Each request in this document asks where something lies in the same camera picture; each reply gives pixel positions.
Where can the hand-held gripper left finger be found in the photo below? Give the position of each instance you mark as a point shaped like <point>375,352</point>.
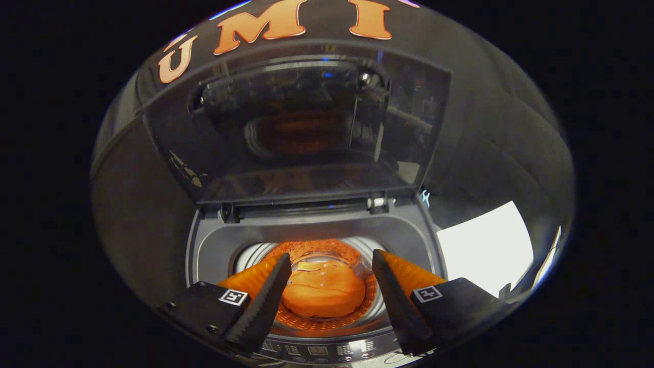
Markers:
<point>263,312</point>

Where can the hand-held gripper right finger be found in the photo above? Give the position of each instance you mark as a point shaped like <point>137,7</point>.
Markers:
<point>397,314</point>

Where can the yellow polo shirt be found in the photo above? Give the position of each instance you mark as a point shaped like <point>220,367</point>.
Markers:
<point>322,291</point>

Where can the dark transparent washing machine lid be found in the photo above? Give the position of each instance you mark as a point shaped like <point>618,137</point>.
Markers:
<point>286,153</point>

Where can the small light blue clip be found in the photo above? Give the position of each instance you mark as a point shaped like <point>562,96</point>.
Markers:
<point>425,198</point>

